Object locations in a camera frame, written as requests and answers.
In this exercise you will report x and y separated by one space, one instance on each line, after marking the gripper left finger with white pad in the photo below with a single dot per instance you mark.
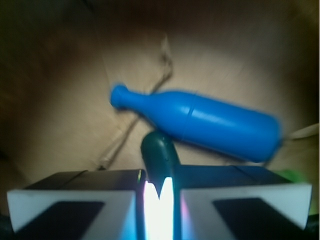
80 205

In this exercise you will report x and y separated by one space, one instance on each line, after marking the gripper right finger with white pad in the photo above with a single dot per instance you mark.
238 203

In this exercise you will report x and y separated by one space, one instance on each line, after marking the dark green plastic pickle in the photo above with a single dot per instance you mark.
160 158

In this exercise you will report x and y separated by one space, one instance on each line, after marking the blue plastic toy bottle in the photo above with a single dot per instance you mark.
225 128

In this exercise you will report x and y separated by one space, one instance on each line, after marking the brown paper bag bin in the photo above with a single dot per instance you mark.
59 60

